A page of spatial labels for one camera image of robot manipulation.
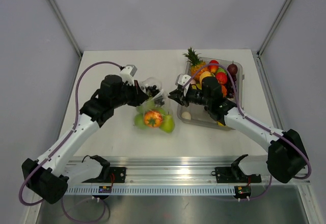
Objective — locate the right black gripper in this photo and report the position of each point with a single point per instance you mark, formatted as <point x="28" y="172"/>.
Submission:
<point x="178" y="95"/>

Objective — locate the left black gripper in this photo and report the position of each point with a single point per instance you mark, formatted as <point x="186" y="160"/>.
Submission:
<point x="139" y="96"/>

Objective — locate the clear zip top bag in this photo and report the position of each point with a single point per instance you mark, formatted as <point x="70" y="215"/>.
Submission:
<point x="153" y="81"/>

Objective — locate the orange toy persimmon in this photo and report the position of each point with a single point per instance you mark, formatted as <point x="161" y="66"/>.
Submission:
<point x="153" y="118"/>

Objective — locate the green toy pear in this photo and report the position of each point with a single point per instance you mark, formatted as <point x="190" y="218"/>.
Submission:
<point x="168" y="124"/>

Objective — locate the green toy cabbage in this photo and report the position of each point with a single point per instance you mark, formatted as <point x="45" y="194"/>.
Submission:
<point x="150" y="106"/>

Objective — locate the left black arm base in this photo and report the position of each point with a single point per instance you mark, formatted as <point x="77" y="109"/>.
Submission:
<point x="115" y="174"/>

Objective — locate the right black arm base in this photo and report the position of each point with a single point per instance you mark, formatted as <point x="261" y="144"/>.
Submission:
<point x="233" y="173"/>

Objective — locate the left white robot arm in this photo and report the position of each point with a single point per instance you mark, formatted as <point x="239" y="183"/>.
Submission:
<point x="48" y="176"/>

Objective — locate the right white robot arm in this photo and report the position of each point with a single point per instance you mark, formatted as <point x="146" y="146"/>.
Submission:
<point x="286" y="157"/>

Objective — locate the clear plastic food bin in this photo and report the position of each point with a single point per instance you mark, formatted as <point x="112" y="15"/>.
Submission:
<point x="200" y="117"/>

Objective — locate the white toy egg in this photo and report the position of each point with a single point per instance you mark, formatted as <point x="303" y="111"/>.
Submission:
<point x="186" y="115"/>

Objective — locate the toy pineapple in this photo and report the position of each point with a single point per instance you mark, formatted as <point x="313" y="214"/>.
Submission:
<point x="194" y="61"/>

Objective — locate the yellow toy peach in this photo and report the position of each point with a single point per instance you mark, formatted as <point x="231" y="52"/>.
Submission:
<point x="204" y="75"/>

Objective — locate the red toy mango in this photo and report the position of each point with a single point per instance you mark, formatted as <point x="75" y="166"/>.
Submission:
<point x="213" y="66"/>

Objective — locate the dark purple passion fruit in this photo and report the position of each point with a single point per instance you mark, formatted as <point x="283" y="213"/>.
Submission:
<point x="232" y="69"/>

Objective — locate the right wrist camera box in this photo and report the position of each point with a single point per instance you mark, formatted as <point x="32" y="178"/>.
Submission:
<point x="183" y="80"/>

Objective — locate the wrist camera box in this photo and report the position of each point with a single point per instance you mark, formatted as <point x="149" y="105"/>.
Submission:
<point x="127" y="74"/>
<point x="183" y="80"/>

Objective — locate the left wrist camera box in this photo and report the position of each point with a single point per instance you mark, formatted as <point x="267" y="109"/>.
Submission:
<point x="127" y="74"/>

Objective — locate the aluminium mounting rail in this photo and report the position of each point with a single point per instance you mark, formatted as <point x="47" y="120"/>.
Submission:
<point x="199" y="176"/>

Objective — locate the left aluminium frame post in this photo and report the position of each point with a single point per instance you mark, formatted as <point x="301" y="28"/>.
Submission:
<point x="65" y="27"/>

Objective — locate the aluminium frame post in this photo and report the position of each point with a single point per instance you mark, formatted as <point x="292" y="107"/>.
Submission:
<point x="273" y="28"/>
<point x="65" y="27"/>

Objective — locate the right aluminium frame post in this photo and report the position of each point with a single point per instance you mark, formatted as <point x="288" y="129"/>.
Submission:
<point x="273" y="28"/>

